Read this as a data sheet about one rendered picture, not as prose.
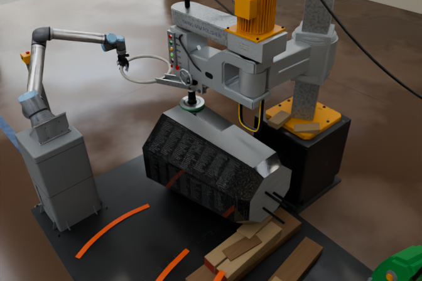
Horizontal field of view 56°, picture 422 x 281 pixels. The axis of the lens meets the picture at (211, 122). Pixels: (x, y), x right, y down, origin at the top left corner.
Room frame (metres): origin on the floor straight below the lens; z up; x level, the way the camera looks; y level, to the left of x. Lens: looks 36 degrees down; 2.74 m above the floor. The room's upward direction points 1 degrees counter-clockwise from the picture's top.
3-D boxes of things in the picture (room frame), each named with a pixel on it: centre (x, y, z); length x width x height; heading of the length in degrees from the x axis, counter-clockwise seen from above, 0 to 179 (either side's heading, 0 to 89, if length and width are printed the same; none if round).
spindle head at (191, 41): (2.83, 0.11, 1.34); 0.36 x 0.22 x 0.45; 44
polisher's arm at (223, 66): (2.60, -0.10, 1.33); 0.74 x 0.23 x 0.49; 44
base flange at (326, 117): (2.82, -0.80, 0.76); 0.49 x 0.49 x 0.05; 39
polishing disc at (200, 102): (2.89, 0.16, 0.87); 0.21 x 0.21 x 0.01
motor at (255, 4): (2.40, -0.28, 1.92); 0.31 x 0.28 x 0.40; 134
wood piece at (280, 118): (2.70, -0.58, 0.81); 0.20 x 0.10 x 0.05; 137
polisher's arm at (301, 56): (2.70, -0.65, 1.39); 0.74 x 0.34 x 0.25; 129
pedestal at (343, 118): (2.82, -0.80, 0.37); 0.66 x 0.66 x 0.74; 39
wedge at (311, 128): (2.58, -0.78, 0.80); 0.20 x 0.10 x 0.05; 81
